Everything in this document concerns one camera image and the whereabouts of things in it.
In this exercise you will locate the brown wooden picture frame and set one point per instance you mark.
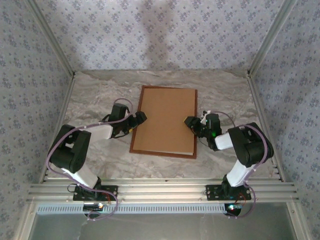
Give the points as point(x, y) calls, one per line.
point(196, 112)

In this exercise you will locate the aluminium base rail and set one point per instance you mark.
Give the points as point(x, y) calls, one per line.
point(162, 192)

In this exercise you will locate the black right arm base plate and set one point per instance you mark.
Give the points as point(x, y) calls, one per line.
point(212, 192)

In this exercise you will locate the aluminium frame leg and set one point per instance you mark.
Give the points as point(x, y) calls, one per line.
point(298, 220)
point(26, 220)

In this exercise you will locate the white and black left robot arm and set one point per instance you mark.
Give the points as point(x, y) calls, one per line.
point(70, 150)

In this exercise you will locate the small controller circuit board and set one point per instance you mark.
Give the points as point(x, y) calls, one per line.
point(232, 208)
point(93, 207)

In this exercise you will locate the aluminium side rail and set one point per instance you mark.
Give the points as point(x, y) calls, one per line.
point(253, 87)
point(59, 125)

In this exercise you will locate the aluminium corner post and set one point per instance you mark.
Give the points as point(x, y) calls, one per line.
point(271, 35)
point(51, 35)

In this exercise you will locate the grey metal panel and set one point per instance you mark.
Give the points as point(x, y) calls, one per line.
point(162, 227)

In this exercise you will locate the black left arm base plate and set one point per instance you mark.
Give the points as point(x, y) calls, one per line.
point(110, 192)

